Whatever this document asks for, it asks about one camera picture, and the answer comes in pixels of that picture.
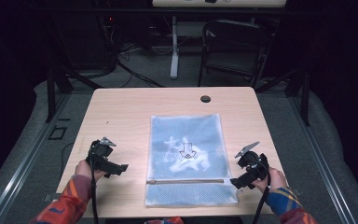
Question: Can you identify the grey metal floor rail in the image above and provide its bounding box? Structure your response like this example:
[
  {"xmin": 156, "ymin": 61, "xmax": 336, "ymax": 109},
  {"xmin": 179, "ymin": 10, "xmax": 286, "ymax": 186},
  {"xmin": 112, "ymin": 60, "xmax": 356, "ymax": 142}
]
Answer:
[
  {"xmin": 287, "ymin": 92, "xmax": 358, "ymax": 224},
  {"xmin": 0, "ymin": 92, "xmax": 73, "ymax": 224}
]

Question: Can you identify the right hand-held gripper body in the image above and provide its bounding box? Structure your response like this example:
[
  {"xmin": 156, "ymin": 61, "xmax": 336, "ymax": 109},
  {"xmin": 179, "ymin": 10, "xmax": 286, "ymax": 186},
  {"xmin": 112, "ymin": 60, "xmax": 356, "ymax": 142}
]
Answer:
[{"xmin": 234, "ymin": 141, "xmax": 270, "ymax": 183}]

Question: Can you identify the white mesh laundry bag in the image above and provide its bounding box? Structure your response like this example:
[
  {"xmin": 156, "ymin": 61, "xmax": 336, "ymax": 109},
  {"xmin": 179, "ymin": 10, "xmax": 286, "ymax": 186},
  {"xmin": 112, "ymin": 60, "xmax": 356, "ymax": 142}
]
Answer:
[{"xmin": 145, "ymin": 113, "xmax": 241, "ymax": 208}]

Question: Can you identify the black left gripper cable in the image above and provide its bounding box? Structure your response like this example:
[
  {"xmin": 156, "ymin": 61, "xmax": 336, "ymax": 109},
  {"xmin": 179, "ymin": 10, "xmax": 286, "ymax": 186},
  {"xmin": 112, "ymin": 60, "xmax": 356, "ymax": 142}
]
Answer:
[{"xmin": 88, "ymin": 140, "xmax": 100, "ymax": 224}]

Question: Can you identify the person's patterned clothing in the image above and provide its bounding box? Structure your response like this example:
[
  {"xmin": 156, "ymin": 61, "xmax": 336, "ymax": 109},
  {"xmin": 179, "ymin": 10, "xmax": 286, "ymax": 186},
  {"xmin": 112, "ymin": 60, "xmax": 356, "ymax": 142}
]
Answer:
[{"xmin": 144, "ymin": 216, "xmax": 185, "ymax": 224}]

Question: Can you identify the white table leg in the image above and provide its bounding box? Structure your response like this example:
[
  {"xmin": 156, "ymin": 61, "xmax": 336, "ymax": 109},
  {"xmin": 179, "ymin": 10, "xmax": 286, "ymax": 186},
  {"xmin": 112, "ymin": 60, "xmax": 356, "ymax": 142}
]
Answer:
[{"xmin": 169, "ymin": 15, "xmax": 181, "ymax": 80}]

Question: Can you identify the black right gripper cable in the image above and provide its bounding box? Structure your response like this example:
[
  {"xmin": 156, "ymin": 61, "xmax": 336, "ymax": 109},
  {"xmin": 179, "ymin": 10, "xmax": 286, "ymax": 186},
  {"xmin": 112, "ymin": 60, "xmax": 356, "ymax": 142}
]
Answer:
[{"xmin": 251, "ymin": 160, "xmax": 272, "ymax": 224}]

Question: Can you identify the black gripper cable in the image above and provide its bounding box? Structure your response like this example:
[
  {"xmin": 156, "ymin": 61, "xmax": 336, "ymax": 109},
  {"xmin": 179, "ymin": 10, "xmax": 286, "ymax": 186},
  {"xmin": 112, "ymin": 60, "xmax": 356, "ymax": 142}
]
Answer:
[
  {"xmin": 88, "ymin": 140, "xmax": 100, "ymax": 224},
  {"xmin": 251, "ymin": 160, "xmax": 272, "ymax": 224}
]

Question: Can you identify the black metal stand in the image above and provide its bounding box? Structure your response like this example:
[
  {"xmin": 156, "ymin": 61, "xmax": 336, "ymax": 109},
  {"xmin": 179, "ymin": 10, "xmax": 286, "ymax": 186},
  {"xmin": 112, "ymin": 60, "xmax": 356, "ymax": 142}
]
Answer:
[
  {"xmin": 255, "ymin": 67, "xmax": 311, "ymax": 127},
  {"xmin": 44, "ymin": 65, "xmax": 103, "ymax": 123}
]

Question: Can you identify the black floor cable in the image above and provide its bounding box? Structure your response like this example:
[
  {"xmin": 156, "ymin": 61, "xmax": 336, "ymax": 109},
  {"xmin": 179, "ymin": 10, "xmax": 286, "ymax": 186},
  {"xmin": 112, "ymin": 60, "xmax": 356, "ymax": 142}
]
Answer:
[{"xmin": 115, "ymin": 46, "xmax": 166, "ymax": 89}]

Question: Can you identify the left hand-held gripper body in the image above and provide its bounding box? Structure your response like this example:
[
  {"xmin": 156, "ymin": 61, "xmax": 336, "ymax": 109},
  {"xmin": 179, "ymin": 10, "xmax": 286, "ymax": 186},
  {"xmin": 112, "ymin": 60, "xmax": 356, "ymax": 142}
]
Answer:
[{"xmin": 86, "ymin": 136, "xmax": 117, "ymax": 171}]

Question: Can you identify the dark computer tower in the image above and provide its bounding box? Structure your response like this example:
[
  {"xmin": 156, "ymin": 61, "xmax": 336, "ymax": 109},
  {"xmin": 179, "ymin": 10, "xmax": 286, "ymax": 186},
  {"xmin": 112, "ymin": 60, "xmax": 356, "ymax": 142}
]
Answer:
[{"xmin": 54, "ymin": 10, "xmax": 119, "ymax": 71}]

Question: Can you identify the person's left hand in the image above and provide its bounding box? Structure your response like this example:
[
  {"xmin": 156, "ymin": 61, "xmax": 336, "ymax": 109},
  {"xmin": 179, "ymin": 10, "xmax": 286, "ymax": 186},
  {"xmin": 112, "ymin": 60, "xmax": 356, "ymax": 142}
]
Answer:
[{"xmin": 75, "ymin": 159, "xmax": 107, "ymax": 183}]

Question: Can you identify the person's right hand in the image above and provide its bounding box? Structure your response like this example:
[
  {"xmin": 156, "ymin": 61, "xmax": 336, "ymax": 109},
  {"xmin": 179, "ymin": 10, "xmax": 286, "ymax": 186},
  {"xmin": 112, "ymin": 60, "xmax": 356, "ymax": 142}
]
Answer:
[{"xmin": 251, "ymin": 166, "xmax": 289, "ymax": 194}]

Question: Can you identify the black folding chair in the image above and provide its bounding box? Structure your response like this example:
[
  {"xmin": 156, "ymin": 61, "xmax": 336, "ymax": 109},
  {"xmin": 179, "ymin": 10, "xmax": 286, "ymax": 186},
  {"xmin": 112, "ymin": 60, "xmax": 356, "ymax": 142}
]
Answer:
[{"xmin": 197, "ymin": 18, "xmax": 274, "ymax": 89}]

